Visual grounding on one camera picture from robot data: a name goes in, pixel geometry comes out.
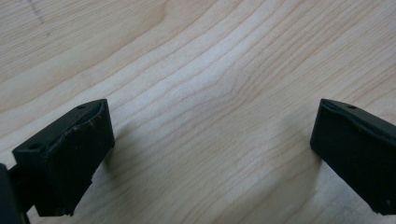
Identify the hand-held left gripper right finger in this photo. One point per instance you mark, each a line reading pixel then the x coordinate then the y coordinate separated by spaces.
pixel 358 149

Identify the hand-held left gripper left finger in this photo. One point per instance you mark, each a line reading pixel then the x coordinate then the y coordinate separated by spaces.
pixel 68 161

